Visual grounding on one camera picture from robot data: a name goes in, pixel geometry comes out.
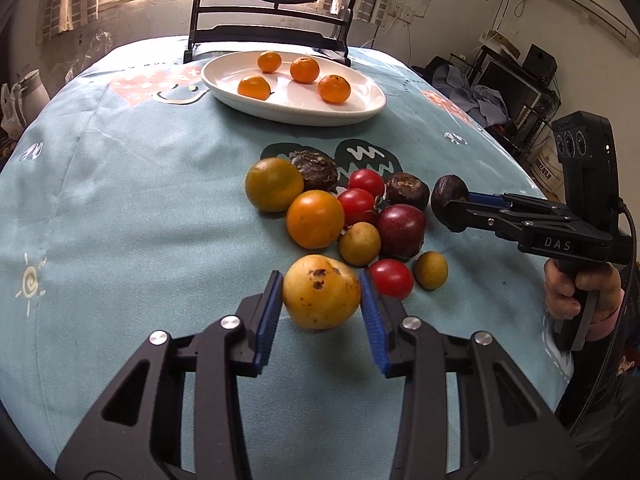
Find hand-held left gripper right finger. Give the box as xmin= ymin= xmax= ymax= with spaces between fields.
xmin=357 ymin=271 xmax=586 ymax=480

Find yellow spotted pear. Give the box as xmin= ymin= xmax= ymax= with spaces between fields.
xmin=282 ymin=254 xmax=362 ymax=331

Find person's right hand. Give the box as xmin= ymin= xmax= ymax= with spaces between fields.
xmin=544 ymin=259 xmax=624 ymax=343

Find red cherry tomato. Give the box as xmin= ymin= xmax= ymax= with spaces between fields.
xmin=368 ymin=258 xmax=414 ymax=299
xmin=348 ymin=168 xmax=386 ymax=200
xmin=337 ymin=188 xmax=377 ymax=226

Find black monitor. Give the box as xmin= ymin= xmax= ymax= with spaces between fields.
xmin=477 ymin=55 xmax=543 ymax=126

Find clear plastic bag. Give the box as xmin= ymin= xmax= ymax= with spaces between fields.
xmin=65 ymin=27 xmax=118 ymax=81

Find white bucket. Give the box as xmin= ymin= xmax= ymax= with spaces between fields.
xmin=530 ymin=132 xmax=568 ymax=196

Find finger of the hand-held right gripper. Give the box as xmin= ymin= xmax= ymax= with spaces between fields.
xmin=444 ymin=198 xmax=577 ymax=242
xmin=466 ymin=190 xmax=572 ymax=217

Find dark water chestnut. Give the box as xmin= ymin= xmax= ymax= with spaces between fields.
xmin=385 ymin=172 xmax=431 ymax=212
xmin=431 ymin=174 xmax=470 ymax=222

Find white jug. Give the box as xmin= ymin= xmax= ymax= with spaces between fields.
xmin=17 ymin=70 xmax=51 ymax=126

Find small brown longan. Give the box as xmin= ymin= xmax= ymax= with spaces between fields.
xmin=413 ymin=251 xmax=449 ymax=291
xmin=338 ymin=222 xmax=382 ymax=267

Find green-orange tangerine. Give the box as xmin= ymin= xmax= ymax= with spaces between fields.
xmin=245 ymin=157 xmax=305 ymax=213

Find cardboard box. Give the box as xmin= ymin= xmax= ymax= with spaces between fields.
xmin=482 ymin=30 xmax=521 ymax=56

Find blue crumpled clothes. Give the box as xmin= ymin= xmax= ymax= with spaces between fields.
xmin=430 ymin=62 xmax=511 ymax=128

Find black cable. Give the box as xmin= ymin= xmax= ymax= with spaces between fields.
xmin=614 ymin=197 xmax=638 ymax=261

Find purple passion fruit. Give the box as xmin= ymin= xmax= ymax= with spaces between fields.
xmin=376 ymin=204 xmax=427 ymax=259

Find white plastic bag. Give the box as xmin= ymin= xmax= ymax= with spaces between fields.
xmin=0 ymin=82 xmax=26 ymax=138

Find large orange tangerine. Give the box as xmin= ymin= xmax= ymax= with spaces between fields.
xmin=286 ymin=190 xmax=346 ymax=250

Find black speaker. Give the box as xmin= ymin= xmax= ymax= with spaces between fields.
xmin=522 ymin=44 xmax=558 ymax=86

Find person's right forearm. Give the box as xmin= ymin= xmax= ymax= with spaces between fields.
xmin=562 ymin=280 xmax=640 ymax=461

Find white oval plate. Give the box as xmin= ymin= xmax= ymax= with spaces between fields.
xmin=200 ymin=51 xmax=387 ymax=127

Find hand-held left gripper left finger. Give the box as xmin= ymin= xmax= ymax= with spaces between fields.
xmin=55 ymin=270 xmax=286 ymax=480

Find large hairy water chestnut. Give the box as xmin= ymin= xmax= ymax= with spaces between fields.
xmin=290 ymin=150 xmax=339 ymax=192

